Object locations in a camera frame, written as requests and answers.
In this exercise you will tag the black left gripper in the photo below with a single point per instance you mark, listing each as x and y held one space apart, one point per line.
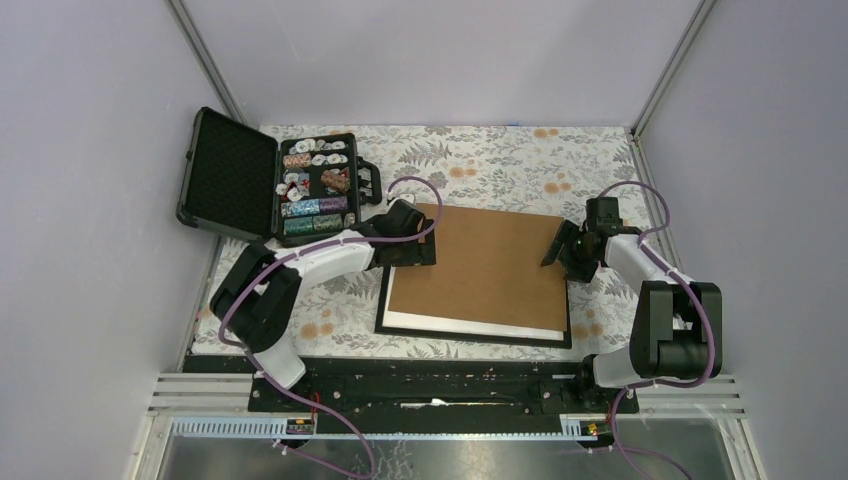
422 253

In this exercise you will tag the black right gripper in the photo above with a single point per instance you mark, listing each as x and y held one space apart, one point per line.
567 232

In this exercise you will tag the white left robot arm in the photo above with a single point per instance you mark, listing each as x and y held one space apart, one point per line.
256 300

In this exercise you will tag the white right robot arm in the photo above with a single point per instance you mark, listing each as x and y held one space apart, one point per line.
675 337

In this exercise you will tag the floral table cloth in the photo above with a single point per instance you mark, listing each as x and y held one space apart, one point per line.
539 170

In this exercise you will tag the black poker chip case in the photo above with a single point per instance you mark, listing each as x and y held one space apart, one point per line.
246 185

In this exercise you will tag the right aluminium corner post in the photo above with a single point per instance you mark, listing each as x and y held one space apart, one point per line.
683 46

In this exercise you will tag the aluminium corner post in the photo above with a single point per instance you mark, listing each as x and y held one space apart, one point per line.
193 36
683 46

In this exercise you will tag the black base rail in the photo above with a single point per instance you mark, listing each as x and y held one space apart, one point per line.
441 397

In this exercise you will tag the left aluminium corner post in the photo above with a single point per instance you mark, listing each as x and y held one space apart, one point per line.
193 36

